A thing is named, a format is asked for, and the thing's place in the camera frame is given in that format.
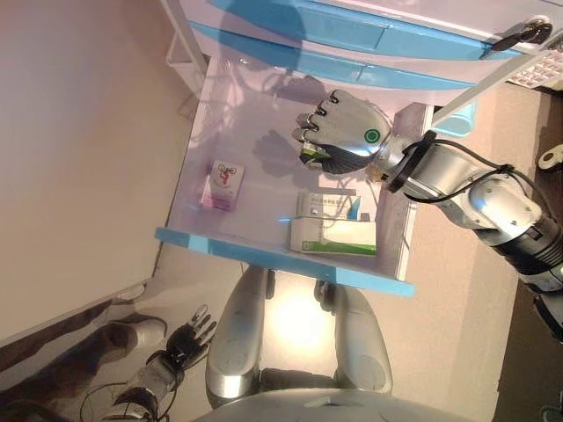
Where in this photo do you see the blue faced cart drawer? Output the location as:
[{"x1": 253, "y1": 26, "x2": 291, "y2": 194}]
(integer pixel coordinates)
[
  {"x1": 208, "y1": 0, "x2": 524, "y2": 62},
  {"x1": 153, "y1": 55, "x2": 435, "y2": 299},
  {"x1": 188, "y1": 21, "x2": 483, "y2": 91}
]

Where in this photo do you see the large green white medicine box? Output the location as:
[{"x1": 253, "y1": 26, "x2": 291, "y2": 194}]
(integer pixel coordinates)
[{"x1": 288, "y1": 217, "x2": 378, "y2": 257}]

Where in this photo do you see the small green white medicine box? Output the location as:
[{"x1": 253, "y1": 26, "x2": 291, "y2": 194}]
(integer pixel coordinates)
[{"x1": 298, "y1": 142, "x2": 331, "y2": 172}]

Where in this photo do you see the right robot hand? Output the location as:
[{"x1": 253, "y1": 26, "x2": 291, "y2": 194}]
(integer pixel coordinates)
[{"x1": 292, "y1": 89, "x2": 392, "y2": 175}]

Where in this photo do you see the white person shoe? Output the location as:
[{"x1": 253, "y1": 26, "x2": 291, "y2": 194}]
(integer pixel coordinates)
[{"x1": 105, "y1": 316, "x2": 168, "y2": 353}]

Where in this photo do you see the white plastic lattice basket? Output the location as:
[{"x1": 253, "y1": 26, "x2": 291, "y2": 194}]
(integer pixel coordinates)
[{"x1": 505, "y1": 37, "x2": 563, "y2": 89}]

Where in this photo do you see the brown trouser leg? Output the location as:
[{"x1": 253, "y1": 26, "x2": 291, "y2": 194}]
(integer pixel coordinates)
[{"x1": 0, "y1": 302, "x2": 133, "y2": 397}]

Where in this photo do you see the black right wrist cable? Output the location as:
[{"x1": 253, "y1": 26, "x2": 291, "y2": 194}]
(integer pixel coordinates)
[{"x1": 421, "y1": 131, "x2": 551, "y2": 212}]

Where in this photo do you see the white wire cart basket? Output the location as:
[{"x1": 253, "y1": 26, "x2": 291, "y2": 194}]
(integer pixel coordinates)
[{"x1": 165, "y1": 25, "x2": 208, "y2": 115}]

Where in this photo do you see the grey robot torso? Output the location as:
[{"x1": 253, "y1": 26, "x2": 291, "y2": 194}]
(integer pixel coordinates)
[{"x1": 188, "y1": 389, "x2": 480, "y2": 422}]

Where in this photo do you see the silver right robot leg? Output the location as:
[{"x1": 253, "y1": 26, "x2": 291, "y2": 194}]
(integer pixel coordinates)
[{"x1": 312, "y1": 279, "x2": 393, "y2": 395}]

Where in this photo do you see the pink white medicine box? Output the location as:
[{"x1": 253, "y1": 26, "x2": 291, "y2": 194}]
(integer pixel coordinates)
[{"x1": 200, "y1": 158, "x2": 245, "y2": 212}]

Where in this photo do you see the blue white medicine box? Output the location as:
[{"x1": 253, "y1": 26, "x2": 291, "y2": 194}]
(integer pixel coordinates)
[{"x1": 296, "y1": 191, "x2": 370, "y2": 221}]

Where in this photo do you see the black cart key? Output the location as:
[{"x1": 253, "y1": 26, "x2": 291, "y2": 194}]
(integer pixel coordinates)
[{"x1": 490, "y1": 17, "x2": 554, "y2": 52}]

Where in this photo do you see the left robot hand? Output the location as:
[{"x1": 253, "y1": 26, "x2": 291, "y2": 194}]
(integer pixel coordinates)
[{"x1": 165, "y1": 303, "x2": 217, "y2": 370}]

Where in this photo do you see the blue lidded waste bin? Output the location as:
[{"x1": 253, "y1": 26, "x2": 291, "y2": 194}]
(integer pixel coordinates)
[{"x1": 433, "y1": 98, "x2": 479, "y2": 140}]

